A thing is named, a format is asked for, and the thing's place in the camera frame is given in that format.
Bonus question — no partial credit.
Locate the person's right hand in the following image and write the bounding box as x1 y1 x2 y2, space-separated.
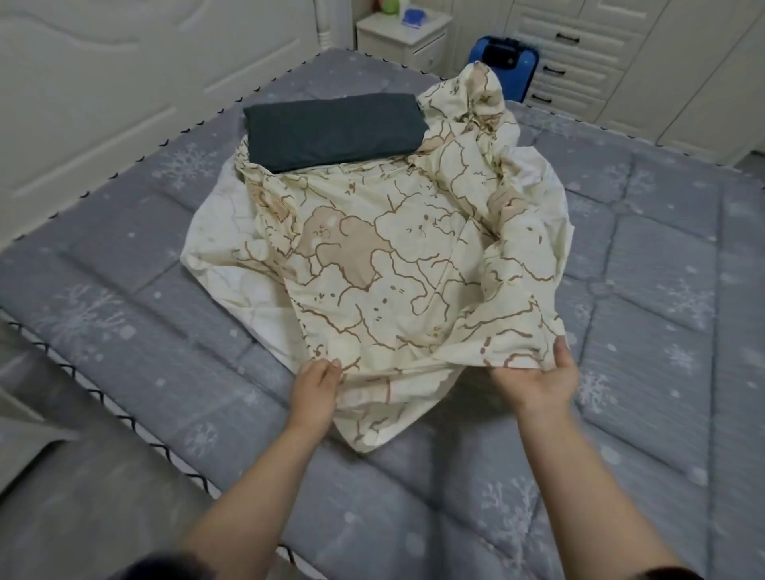
490 337 581 420

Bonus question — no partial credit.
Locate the person's left hand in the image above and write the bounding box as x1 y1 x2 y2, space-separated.
288 357 345 435

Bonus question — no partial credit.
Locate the cream bear print duvet cover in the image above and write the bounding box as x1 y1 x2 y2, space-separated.
181 61 573 453

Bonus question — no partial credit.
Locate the person's right forearm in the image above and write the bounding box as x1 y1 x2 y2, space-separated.
514 391 688 580

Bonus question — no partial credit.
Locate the person's left forearm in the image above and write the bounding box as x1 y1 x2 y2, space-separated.
178 417 339 580

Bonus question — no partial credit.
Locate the grey snowflake quilted mattress pad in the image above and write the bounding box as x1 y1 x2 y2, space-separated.
0 48 765 580

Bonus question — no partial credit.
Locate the dark grey folded cloth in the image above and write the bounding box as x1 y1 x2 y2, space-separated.
243 92 426 175

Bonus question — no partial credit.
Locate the blue suitcase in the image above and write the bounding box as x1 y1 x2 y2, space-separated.
468 36 540 104

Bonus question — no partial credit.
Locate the white wardrobe with drawers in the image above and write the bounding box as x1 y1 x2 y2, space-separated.
505 0 765 172

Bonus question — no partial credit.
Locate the white nightstand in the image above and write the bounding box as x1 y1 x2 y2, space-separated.
357 8 453 76

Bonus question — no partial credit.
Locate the white wooden headboard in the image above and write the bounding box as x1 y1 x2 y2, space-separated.
0 0 359 241

